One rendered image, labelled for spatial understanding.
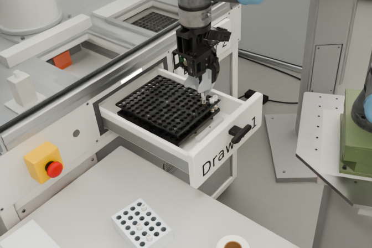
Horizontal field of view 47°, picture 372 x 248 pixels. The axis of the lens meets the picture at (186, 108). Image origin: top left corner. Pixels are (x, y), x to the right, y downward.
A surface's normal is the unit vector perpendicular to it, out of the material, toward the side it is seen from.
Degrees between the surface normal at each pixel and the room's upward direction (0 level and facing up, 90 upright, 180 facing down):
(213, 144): 90
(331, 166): 0
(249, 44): 90
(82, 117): 90
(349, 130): 1
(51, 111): 90
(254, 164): 0
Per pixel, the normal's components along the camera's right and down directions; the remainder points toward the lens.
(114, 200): -0.07, -0.79
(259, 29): -0.59, 0.52
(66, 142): 0.77, 0.35
